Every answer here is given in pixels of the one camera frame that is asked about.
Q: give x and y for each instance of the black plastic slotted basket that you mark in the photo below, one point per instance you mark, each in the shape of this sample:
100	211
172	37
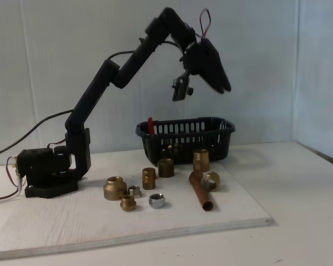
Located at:
211	151

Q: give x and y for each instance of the brass male thread adapter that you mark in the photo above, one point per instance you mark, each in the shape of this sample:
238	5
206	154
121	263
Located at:
201	159

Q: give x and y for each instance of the dark brass sleeve coupling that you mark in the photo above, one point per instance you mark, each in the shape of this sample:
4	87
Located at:
166	169

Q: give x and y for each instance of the copper pipe piece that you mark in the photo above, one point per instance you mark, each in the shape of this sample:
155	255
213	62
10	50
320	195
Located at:
201	194

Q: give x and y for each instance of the brass hex threaded fitting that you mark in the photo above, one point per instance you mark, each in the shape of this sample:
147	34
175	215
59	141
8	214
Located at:
148	180

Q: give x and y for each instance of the chrome hex nut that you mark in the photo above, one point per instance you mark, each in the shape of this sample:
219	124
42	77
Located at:
156	201

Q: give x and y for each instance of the small silver hex bushing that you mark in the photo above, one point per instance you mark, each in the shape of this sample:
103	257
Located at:
135	191

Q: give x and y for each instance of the large brass reducer coupling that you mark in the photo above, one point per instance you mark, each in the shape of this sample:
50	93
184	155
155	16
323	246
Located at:
115	189

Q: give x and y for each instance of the small brass hex nipple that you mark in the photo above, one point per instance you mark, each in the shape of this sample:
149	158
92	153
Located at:
127	203

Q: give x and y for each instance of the white wooden board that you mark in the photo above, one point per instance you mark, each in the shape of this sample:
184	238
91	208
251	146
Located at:
72	221

